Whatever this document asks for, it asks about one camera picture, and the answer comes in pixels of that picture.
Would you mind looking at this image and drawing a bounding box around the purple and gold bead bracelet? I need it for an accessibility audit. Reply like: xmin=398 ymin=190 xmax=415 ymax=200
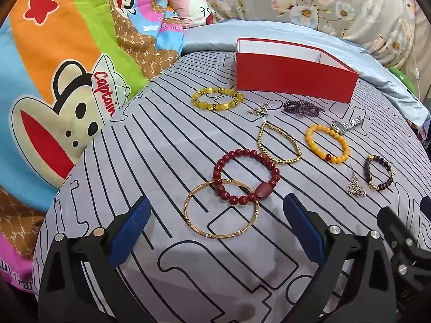
xmin=364 ymin=154 xmax=395 ymax=192

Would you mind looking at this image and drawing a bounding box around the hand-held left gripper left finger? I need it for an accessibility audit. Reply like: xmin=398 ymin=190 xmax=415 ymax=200
xmin=38 ymin=196 xmax=152 ymax=323

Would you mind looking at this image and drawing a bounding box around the gold bangle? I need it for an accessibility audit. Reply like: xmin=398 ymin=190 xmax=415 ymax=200
xmin=182 ymin=179 xmax=260 ymax=240

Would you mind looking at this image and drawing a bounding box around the green plastic object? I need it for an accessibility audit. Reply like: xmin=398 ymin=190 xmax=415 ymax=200
xmin=387 ymin=65 xmax=418 ymax=98

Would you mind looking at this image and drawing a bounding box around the pink rabbit pillow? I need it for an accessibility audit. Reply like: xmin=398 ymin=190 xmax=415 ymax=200
xmin=164 ymin=0 xmax=218 ymax=29

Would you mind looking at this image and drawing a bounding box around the orange bead bracelet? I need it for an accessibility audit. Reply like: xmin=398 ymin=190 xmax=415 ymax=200
xmin=305 ymin=124 xmax=351 ymax=164

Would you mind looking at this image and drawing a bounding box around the colourful cartoon monkey blanket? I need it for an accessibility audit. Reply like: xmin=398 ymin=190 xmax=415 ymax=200
xmin=0 ymin=0 xmax=186 ymax=293

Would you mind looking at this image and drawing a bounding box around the yellow bead bracelet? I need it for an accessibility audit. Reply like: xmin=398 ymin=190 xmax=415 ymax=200
xmin=191 ymin=87 xmax=245 ymax=112

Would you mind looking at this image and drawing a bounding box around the silver chain necklace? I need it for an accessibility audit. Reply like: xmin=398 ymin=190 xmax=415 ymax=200
xmin=247 ymin=100 xmax=281 ymax=118

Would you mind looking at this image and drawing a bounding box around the silver flower pendant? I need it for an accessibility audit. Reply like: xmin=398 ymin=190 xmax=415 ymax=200
xmin=346 ymin=165 xmax=367 ymax=198

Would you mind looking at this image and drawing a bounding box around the red bead bracelet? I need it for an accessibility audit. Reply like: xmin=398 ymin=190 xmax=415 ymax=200
xmin=212 ymin=148 xmax=281 ymax=206

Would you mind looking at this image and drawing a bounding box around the grey floral pillow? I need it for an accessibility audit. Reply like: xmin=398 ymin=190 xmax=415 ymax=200
xmin=178 ymin=0 xmax=425 ymax=71

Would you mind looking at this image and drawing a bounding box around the dark purple garnet bead bracelet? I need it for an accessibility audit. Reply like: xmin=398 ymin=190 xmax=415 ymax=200
xmin=282 ymin=100 xmax=326 ymax=118

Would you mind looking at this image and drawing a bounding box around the light blue satin pillow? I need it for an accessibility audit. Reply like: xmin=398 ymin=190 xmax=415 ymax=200
xmin=180 ymin=18 xmax=431 ymax=128

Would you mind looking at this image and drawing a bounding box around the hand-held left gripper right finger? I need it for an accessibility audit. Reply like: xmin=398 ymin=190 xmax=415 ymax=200
xmin=283 ymin=193 xmax=399 ymax=323

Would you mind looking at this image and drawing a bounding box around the white cord with switch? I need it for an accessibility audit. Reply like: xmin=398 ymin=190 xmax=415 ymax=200
xmin=412 ymin=17 xmax=422 ymax=98

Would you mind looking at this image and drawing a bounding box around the red cardboard box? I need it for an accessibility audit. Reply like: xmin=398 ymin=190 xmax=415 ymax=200
xmin=235 ymin=37 xmax=359 ymax=104

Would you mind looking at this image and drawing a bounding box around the silver wristwatch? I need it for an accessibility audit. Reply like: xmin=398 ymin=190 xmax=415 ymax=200
xmin=330 ymin=116 xmax=364 ymax=134

